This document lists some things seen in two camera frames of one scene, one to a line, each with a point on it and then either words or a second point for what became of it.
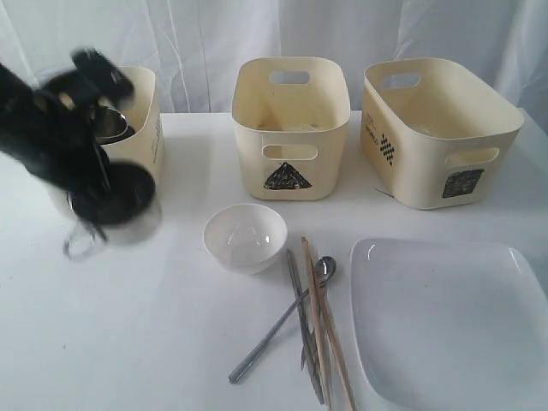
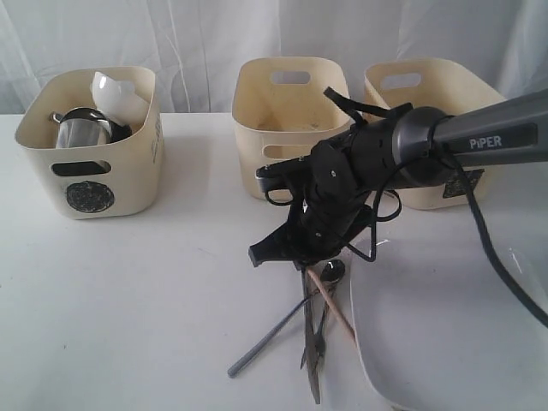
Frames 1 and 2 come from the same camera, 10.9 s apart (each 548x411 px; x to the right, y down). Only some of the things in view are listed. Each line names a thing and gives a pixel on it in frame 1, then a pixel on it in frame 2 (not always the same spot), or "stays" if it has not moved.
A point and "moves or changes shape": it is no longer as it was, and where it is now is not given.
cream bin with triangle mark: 291,114 stays
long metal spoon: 328,267 moves or changes shape
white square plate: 450,325 stays
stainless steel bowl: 111,126 stays
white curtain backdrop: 194,46 stays
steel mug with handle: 85,234 moves or changes shape
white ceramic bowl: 245,238 to 119,99
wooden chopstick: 326,324 to 336,307
